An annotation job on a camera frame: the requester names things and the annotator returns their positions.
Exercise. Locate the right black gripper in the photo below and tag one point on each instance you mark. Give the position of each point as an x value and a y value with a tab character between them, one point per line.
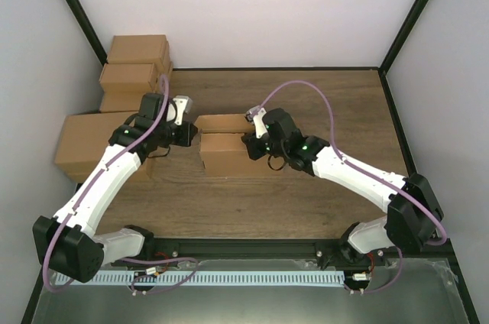
250	143

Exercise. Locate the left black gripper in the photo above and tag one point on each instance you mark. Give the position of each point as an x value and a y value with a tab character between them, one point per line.
189	134

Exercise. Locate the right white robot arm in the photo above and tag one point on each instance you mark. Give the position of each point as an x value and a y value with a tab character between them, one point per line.
412	213

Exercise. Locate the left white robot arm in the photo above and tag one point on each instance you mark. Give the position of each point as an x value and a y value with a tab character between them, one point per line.
67	242

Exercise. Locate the large front cardboard box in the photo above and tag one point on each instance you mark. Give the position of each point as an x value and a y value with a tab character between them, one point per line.
84	139

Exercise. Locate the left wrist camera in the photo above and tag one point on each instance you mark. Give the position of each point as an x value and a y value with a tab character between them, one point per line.
181	105

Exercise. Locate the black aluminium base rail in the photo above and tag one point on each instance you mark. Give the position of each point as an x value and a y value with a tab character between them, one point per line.
323	251

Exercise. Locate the light blue slotted cable duct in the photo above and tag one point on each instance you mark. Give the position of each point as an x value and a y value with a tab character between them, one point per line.
223	279

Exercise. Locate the left black frame post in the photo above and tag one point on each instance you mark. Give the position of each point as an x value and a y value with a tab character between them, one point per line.
86	26

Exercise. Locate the black frame post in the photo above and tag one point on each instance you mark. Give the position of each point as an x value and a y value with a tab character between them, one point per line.
86	26
405	30

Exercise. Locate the right black frame post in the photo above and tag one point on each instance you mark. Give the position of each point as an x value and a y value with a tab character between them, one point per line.
405	30

